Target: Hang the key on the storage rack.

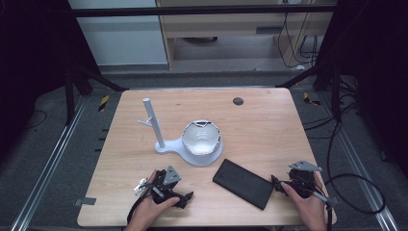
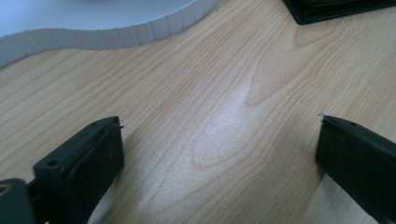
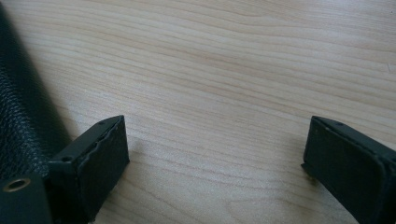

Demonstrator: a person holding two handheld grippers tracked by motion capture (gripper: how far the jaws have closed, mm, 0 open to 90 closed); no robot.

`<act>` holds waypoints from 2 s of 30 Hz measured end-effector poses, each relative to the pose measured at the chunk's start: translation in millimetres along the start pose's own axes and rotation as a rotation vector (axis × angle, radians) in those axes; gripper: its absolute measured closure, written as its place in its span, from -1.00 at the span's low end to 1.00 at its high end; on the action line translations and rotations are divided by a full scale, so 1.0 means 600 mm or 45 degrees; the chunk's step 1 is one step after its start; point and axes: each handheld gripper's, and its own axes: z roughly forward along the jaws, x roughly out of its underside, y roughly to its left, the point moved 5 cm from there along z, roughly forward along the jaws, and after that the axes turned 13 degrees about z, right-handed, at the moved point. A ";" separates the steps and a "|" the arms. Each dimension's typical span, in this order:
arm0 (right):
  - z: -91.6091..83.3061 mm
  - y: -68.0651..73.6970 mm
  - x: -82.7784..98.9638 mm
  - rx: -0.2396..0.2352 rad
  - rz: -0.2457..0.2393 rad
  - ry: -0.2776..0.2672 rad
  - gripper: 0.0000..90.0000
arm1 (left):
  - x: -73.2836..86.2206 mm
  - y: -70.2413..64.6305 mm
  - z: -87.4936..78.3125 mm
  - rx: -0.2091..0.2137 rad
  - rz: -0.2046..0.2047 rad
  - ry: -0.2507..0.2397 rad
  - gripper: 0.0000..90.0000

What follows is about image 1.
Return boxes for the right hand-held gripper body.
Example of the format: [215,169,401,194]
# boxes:
[287,160,322,199]

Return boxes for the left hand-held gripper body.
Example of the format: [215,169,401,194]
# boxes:
[150,166,185,205]

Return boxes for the black phone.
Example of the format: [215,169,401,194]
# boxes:
[212,158,275,211]

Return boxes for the white bowl holder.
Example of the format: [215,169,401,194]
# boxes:
[181,119,223,157]

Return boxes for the person's left hand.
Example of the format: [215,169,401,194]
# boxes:
[125,169,180,231]

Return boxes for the person's right hand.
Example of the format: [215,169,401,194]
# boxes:
[281,174,328,231]

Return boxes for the right gripper grey plug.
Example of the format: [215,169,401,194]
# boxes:
[312,191,329,203]

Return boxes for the left gripper white plug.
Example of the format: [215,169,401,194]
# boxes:
[133,178,148,197]

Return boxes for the white pole stand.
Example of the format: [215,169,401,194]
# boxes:
[137,97,224,167]

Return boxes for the yellow black striped tape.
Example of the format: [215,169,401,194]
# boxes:
[97,94,111,113]
[303,91,321,107]

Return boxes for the black metal stand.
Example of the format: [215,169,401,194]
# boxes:
[275,61,343,123]
[64,62,130,127]

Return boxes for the black curtain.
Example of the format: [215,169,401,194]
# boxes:
[0,0,100,158]
[316,0,408,177]

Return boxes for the white cabinet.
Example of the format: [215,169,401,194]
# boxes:
[67,0,169,67]

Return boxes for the wooden desk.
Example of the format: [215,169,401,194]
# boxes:
[156,0,336,70]

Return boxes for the black horizontal bar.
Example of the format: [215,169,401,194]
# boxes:
[70,4,338,18]

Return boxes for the black cables beside stand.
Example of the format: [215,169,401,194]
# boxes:
[302,75,364,141]

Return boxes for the metal floor rail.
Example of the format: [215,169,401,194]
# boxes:
[319,92,401,231]
[10,95,89,231]

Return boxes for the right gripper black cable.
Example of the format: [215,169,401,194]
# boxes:
[325,203,334,231]

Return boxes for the looped black floor cable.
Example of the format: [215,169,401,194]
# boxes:
[324,119,386,216]

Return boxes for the black coiled desk cable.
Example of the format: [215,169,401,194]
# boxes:
[299,34,319,66]

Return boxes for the black hanging desk cable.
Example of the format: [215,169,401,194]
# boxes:
[277,13,306,70]

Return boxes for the thin black floor cable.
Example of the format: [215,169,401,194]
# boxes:
[22,110,48,131]

